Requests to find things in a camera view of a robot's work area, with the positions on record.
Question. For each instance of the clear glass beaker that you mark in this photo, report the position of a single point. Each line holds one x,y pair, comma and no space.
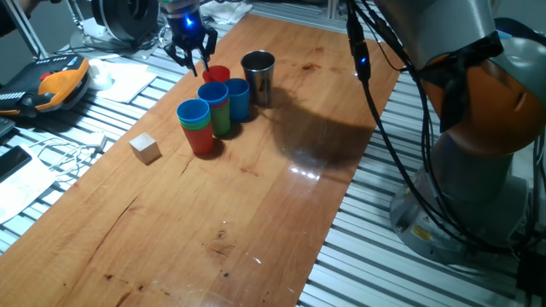
164,34

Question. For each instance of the stainless steel cup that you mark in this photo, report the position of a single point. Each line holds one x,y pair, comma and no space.
258,77

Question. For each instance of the small wooden cube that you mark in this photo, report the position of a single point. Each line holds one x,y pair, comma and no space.
145,149

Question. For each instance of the black round spool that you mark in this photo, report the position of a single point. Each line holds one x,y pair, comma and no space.
123,19

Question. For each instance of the aluminium frame beam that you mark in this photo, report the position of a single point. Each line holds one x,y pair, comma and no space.
332,9

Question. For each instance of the white plastic adapter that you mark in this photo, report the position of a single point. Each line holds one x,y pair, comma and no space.
100,74

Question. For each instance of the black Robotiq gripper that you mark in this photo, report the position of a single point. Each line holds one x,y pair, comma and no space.
185,32

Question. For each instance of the wooden work board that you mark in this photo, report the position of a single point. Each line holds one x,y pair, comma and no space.
213,234

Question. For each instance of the white paper sheet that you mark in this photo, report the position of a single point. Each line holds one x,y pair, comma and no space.
126,81
25,192

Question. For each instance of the white tissue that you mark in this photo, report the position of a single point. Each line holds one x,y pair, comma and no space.
230,10

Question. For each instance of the black smartphone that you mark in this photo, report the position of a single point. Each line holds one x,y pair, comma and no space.
13,162

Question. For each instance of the grey metal stand leg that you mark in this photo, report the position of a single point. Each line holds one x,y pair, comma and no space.
25,30
77,15

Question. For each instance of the orange black teach pendant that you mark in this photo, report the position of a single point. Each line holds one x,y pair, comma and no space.
55,85

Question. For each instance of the blue plastic cup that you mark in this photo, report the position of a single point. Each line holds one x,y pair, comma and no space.
213,94
193,111
239,100

